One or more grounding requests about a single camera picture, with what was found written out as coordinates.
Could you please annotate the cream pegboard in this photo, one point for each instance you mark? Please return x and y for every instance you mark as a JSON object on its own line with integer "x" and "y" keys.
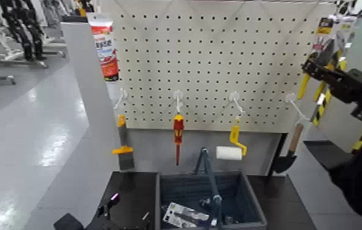
{"x": 206, "y": 64}

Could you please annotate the grey display side pillar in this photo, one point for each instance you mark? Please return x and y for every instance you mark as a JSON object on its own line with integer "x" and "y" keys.
{"x": 84, "y": 128}

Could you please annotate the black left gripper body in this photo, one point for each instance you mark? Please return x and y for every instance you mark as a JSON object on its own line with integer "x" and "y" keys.
{"x": 110, "y": 225}

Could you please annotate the grey humanoid robot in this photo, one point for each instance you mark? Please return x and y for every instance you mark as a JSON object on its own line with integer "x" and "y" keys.
{"x": 52, "y": 13}

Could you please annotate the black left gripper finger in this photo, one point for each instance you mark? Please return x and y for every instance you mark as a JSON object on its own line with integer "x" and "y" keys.
{"x": 68, "y": 223}
{"x": 145, "y": 216}

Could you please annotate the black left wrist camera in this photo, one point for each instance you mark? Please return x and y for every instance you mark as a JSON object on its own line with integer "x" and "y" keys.
{"x": 108, "y": 204}

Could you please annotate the white black packaged tool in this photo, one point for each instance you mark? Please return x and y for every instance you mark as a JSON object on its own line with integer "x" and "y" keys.
{"x": 181, "y": 215}

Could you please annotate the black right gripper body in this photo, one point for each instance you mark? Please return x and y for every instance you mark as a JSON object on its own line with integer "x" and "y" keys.
{"x": 354, "y": 85}

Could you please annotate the teal plastic crate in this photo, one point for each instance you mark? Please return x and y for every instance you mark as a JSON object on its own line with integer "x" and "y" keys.
{"x": 242, "y": 196}

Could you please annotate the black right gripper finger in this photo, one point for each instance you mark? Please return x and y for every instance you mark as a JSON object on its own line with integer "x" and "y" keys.
{"x": 317, "y": 70}
{"x": 328, "y": 54}

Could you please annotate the yellow pliers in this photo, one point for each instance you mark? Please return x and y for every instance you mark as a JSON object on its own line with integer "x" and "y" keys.
{"x": 303, "y": 85}

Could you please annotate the orange grey paintbrush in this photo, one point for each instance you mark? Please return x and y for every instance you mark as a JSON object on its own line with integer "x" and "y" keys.
{"x": 124, "y": 154}

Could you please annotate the white pegboard hook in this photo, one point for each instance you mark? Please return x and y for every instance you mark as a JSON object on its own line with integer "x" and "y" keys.
{"x": 177, "y": 95}
{"x": 234, "y": 96}
{"x": 290, "y": 97}
{"x": 122, "y": 94}

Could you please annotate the red yellow screwdriver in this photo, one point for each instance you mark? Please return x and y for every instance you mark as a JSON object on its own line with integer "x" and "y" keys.
{"x": 178, "y": 128}

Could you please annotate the white red caulk tube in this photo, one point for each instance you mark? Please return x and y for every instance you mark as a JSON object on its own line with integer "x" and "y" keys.
{"x": 105, "y": 45}

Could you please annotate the hanging product package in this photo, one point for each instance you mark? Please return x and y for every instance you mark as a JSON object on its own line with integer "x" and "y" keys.
{"x": 349, "y": 19}

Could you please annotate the black humanoid robot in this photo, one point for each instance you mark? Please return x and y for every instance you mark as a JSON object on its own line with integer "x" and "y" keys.
{"x": 23, "y": 29}

